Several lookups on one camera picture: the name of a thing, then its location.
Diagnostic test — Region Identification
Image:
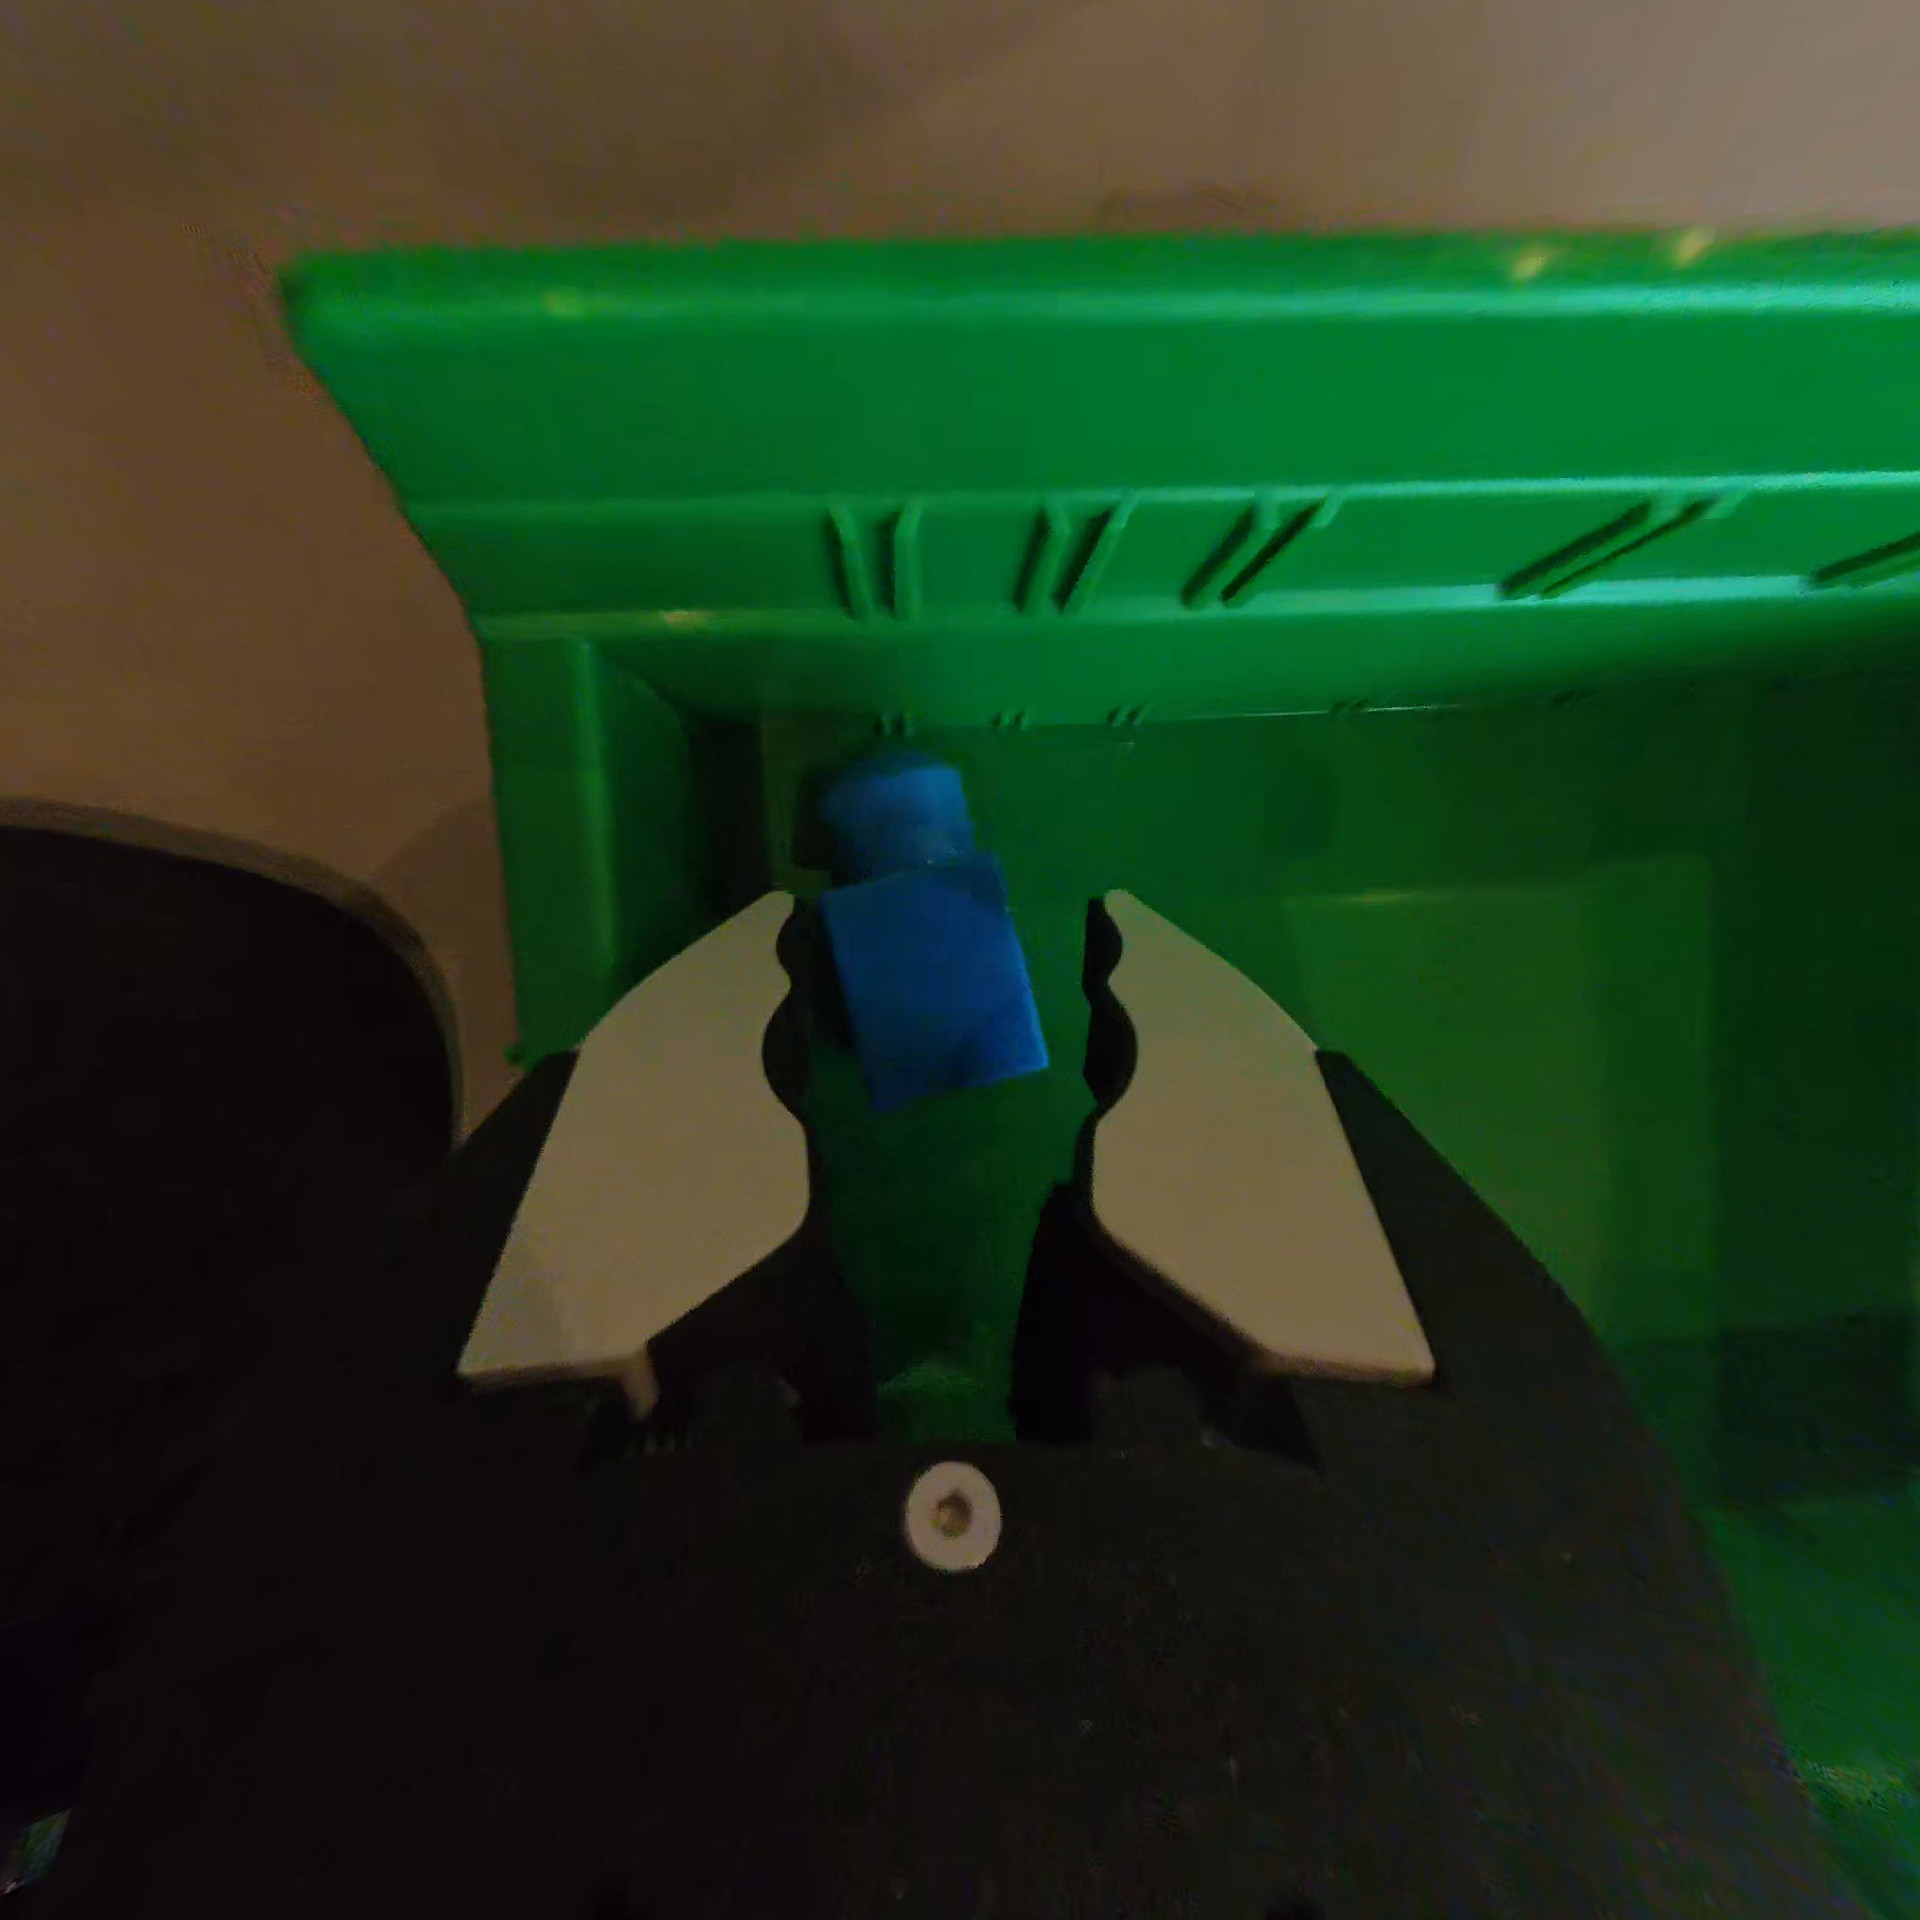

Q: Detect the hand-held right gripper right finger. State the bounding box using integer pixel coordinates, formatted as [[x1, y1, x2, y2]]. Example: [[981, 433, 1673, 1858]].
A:
[[1072, 886, 1437, 1385]]

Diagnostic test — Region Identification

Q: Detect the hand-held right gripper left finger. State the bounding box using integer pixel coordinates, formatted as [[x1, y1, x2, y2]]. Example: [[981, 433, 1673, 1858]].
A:
[[456, 890, 818, 1419]]

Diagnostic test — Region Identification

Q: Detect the blue mega block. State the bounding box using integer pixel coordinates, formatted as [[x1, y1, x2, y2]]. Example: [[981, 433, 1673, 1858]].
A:
[[815, 750, 1048, 1115]]

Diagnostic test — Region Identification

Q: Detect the green plastic bin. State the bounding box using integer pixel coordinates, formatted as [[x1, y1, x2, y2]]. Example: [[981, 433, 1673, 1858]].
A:
[[277, 223, 1920, 1920]]

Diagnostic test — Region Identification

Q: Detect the black round pad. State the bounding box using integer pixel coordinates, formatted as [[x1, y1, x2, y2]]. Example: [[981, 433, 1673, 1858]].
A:
[[0, 802, 458, 1801]]

